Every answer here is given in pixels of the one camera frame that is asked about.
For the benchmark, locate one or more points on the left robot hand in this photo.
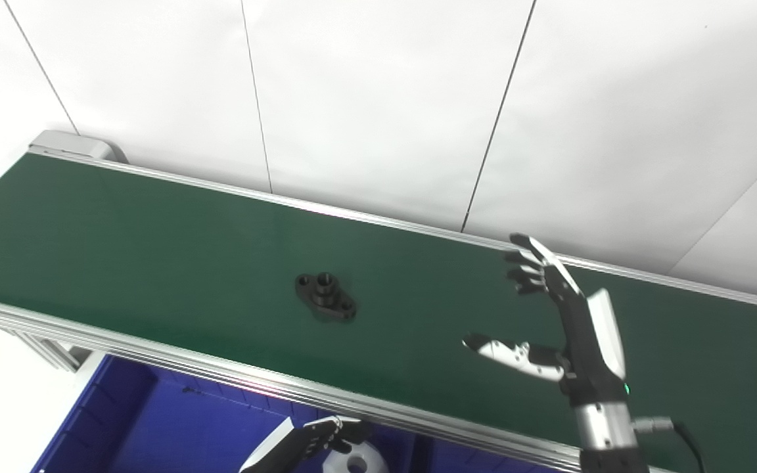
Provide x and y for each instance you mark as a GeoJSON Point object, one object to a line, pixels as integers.
{"type": "Point", "coordinates": [286, 447]}

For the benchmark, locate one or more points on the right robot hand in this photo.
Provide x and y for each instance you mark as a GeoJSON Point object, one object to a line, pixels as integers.
{"type": "Point", "coordinates": [589, 348]}

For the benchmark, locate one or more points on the black flange part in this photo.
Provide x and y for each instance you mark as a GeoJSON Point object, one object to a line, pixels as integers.
{"type": "Point", "coordinates": [326, 299]}

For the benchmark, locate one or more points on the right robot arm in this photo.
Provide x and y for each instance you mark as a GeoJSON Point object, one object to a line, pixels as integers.
{"type": "Point", "coordinates": [605, 433]}

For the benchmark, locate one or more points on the white block part with hole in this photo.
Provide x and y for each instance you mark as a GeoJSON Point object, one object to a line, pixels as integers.
{"type": "Point", "coordinates": [368, 460]}

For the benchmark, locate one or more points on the green conveyor belt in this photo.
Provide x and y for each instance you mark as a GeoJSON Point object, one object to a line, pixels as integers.
{"type": "Point", "coordinates": [221, 381]}
{"type": "Point", "coordinates": [221, 249]}

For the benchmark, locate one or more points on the blue plastic bin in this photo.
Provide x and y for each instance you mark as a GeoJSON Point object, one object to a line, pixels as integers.
{"type": "Point", "coordinates": [477, 463]}
{"type": "Point", "coordinates": [175, 427]}

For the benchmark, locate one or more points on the aluminium conveyor leg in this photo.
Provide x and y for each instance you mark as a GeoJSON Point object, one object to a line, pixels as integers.
{"type": "Point", "coordinates": [50, 351]}

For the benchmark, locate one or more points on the grey conveyor end cap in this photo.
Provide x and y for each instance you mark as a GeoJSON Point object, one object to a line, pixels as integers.
{"type": "Point", "coordinates": [73, 144]}

